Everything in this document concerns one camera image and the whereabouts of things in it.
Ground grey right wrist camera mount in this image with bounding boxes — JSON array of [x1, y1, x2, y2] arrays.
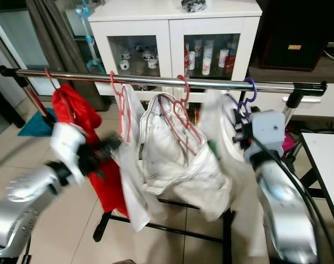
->
[[251, 110, 286, 160]]

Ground red wire clothes hanger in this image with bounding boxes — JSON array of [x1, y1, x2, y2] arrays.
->
[[45, 68, 58, 89], [156, 74, 205, 157]]

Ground metal clothes rack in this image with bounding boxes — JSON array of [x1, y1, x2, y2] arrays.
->
[[0, 65, 328, 264]]

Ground white tumbler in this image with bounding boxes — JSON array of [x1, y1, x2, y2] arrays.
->
[[201, 44, 214, 76]]

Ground long white garment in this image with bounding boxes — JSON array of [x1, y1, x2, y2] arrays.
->
[[200, 91, 272, 260]]

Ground black speaker box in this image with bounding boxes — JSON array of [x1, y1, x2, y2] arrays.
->
[[254, 0, 334, 71]]

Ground grey curtain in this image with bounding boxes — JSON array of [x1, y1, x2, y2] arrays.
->
[[26, 0, 97, 111]]

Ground light blue mop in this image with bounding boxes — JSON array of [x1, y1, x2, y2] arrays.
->
[[76, 5, 107, 72]]

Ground white denim jacket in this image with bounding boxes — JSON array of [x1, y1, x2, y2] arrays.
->
[[140, 92, 234, 222]]

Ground thin white garment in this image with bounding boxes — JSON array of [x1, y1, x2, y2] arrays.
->
[[117, 85, 161, 233]]

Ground red shirt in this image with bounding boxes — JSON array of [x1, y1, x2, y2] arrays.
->
[[51, 84, 130, 218]]

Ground white table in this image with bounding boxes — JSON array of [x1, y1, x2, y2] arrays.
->
[[300, 132, 334, 226]]

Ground pink clothes hanger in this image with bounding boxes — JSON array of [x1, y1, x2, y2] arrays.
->
[[110, 70, 132, 142]]

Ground purple clothes hanger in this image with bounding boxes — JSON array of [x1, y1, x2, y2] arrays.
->
[[225, 77, 259, 124]]

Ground dark metallic ornament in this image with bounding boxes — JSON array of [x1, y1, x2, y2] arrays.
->
[[180, 0, 207, 13]]

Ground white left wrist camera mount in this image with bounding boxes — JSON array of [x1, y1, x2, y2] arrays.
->
[[50, 122, 87, 185]]

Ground white glass-door cabinet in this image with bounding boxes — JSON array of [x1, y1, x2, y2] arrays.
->
[[89, 0, 262, 105]]

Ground teal floor mat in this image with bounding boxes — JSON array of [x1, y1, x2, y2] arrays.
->
[[17, 113, 58, 137]]

